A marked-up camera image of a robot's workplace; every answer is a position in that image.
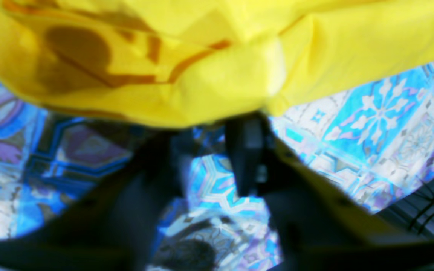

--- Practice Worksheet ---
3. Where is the patterned blue tablecloth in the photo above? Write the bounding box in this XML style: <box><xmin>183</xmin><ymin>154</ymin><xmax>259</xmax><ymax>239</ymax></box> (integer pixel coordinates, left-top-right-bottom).
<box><xmin>0</xmin><ymin>63</ymin><xmax>434</xmax><ymax>271</ymax></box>

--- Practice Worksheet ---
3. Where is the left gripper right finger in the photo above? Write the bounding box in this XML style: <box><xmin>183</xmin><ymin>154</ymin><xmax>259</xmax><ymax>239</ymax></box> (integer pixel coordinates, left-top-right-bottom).
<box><xmin>225</xmin><ymin>113</ymin><xmax>434</xmax><ymax>271</ymax></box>

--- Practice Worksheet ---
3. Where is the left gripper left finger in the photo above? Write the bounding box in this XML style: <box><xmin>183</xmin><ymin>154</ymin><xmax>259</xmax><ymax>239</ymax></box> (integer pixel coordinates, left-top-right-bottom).
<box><xmin>0</xmin><ymin>129</ymin><xmax>193</xmax><ymax>271</ymax></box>

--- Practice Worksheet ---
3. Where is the yellow T-shirt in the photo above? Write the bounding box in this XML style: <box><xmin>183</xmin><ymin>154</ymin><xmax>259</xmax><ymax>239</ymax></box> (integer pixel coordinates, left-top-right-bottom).
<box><xmin>0</xmin><ymin>0</ymin><xmax>434</xmax><ymax>128</ymax></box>

